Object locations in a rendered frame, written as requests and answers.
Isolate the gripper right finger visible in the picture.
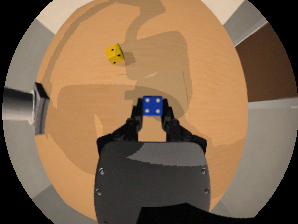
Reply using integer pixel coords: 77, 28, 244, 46
161, 98, 207, 154

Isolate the blue die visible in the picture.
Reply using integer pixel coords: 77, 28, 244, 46
142, 96, 163, 116

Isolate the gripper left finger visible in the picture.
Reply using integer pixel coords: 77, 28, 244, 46
97, 98, 143, 156

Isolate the yellow die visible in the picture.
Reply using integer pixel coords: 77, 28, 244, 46
105, 43, 125, 65

